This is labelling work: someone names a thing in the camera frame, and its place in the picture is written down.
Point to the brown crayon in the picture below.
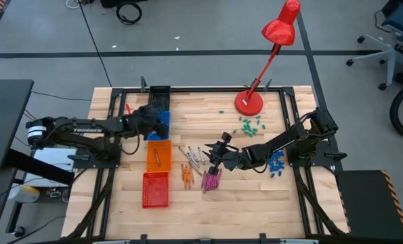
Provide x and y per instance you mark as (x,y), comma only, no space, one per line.
(195,169)
(157,157)

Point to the blue plastic basket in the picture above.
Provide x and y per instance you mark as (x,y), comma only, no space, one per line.
(167,117)

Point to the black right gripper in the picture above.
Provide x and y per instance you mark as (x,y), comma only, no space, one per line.
(233,159)

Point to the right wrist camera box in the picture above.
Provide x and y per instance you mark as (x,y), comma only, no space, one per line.
(226,138)

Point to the red plastic basket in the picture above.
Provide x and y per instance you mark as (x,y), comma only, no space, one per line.
(155,189)

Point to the orange plastic basket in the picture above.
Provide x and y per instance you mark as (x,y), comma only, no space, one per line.
(164,159)

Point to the office chair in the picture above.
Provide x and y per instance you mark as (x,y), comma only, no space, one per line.
(391,51)

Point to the red desk lamp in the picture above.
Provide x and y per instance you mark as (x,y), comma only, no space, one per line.
(248,103)

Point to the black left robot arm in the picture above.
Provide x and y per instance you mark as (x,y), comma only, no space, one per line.
(86,130)

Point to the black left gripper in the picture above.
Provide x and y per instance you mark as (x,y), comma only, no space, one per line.
(147,118)

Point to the white yellow bottle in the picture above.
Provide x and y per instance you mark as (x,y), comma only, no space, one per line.
(23,194)

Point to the black side desk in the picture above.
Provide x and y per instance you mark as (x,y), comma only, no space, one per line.
(4,122)

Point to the red tag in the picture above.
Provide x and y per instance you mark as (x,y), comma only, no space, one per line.
(128,108)

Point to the black crayon grey label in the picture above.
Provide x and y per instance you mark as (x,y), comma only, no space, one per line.
(192,155)
(201,156)
(183,152)

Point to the black plastic basket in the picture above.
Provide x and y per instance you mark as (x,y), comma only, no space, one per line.
(158,98)

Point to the white box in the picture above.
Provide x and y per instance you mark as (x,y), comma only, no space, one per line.
(52,156)

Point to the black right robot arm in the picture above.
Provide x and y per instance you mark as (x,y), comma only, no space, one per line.
(289,142)

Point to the black box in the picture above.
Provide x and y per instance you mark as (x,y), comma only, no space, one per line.
(120,2)

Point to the black stand beam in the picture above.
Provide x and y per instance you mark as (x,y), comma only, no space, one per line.
(38,166)

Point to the black aluminium table frame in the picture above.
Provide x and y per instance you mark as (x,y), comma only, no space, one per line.
(201,89)

